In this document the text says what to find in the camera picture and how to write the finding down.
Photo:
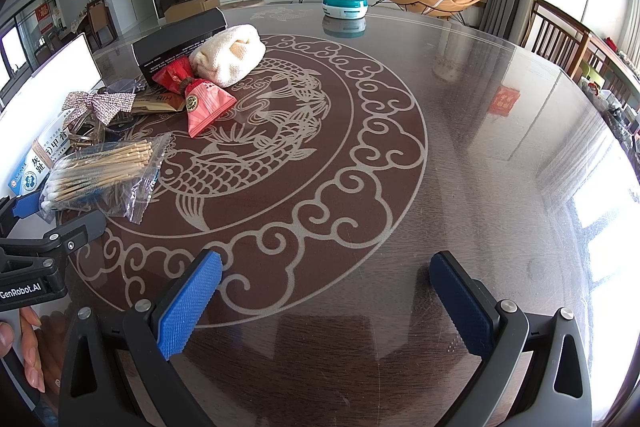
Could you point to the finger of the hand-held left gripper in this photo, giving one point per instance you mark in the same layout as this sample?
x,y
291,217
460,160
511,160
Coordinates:
x,y
30,206
75,234

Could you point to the person's left hand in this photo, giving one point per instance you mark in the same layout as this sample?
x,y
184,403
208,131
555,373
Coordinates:
x,y
31,357

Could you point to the brown dining chair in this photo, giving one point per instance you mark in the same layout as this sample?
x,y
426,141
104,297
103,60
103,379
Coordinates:
x,y
100,22

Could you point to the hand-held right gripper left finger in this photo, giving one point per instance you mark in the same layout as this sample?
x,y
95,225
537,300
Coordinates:
x,y
190,302

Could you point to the white and blue medicine box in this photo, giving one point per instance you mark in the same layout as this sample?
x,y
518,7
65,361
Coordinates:
x,y
42,152

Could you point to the teal round tin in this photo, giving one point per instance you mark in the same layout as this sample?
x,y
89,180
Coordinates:
x,y
345,4

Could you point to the bag of cotton swabs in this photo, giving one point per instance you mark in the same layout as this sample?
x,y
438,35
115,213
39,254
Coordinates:
x,y
100,172

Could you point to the cluttered wooden side table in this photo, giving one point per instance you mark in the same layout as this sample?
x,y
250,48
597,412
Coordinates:
x,y
615,77

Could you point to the red window sign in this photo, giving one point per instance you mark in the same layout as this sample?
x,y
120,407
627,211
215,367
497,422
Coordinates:
x,y
44,14

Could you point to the white cardboard container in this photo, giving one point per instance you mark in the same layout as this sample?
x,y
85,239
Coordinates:
x,y
55,67

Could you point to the black printed box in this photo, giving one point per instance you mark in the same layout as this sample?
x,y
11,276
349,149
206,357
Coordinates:
x,y
175,42

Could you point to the wooden slatted chair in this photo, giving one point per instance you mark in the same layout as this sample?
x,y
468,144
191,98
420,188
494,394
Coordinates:
x,y
550,32

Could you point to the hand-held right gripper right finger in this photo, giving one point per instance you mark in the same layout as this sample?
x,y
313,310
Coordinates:
x,y
462,302

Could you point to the cream folded towel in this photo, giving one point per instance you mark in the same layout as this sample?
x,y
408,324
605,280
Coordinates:
x,y
230,54

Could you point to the red foil packet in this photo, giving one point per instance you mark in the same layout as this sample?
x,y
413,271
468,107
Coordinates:
x,y
172,74
207,107

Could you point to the open cardboard box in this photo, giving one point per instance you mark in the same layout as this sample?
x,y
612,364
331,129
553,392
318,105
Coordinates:
x,y
192,9

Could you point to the rhinestone bow hair clip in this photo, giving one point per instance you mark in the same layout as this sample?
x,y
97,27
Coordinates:
x,y
100,104

